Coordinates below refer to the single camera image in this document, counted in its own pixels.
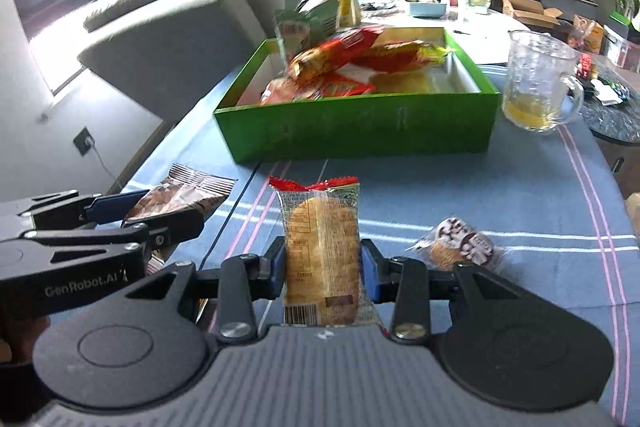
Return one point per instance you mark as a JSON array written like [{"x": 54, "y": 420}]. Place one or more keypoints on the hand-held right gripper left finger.
[{"x": 279, "y": 274}]

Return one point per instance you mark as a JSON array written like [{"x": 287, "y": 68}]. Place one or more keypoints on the white round table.
[{"x": 485, "y": 42}]

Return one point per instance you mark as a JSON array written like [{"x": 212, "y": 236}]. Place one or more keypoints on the red yellow snack packet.
[
  {"x": 410, "y": 54},
  {"x": 320, "y": 89},
  {"x": 332, "y": 52}
]

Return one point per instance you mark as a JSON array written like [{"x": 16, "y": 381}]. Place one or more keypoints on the black wall socket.
[{"x": 84, "y": 141}]

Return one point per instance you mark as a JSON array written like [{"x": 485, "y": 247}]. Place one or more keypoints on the plastic bag with oranges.
[{"x": 589, "y": 32}]

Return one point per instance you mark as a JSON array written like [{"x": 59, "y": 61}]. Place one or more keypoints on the open cardboard box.
[{"x": 530, "y": 12}]

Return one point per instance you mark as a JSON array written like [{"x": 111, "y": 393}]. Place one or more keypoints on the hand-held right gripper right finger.
[{"x": 367, "y": 274}]

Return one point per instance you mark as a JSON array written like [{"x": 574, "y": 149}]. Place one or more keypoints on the dark marble table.
[{"x": 615, "y": 122}]

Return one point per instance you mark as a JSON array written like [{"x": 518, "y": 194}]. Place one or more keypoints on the green cardboard box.
[{"x": 350, "y": 127}]

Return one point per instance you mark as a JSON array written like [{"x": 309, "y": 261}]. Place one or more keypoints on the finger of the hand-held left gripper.
[
  {"x": 165, "y": 229},
  {"x": 115, "y": 207}
]

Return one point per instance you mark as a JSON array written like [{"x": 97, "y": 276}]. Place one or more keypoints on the clear glass mug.
[{"x": 535, "y": 77}]

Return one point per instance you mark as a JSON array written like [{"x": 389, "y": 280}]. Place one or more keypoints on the green carton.
[{"x": 305, "y": 24}]

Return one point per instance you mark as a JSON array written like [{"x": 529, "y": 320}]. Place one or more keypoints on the light blue basket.
[{"x": 427, "y": 8}]

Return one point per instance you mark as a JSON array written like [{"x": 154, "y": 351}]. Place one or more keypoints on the round brown white snack packet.
[{"x": 460, "y": 242}]

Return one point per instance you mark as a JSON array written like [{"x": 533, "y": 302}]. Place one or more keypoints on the grey sofa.
[{"x": 175, "y": 37}]

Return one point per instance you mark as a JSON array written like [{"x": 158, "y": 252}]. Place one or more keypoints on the person's left hand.
[{"x": 17, "y": 339}]

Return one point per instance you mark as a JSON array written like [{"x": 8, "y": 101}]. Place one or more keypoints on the gold can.
[{"x": 347, "y": 9}]

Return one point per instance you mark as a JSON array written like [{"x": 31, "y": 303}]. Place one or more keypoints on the cake packet with red ends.
[{"x": 322, "y": 232}]

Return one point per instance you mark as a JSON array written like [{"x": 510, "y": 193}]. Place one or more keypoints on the blue striped tablecloth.
[{"x": 500, "y": 187}]

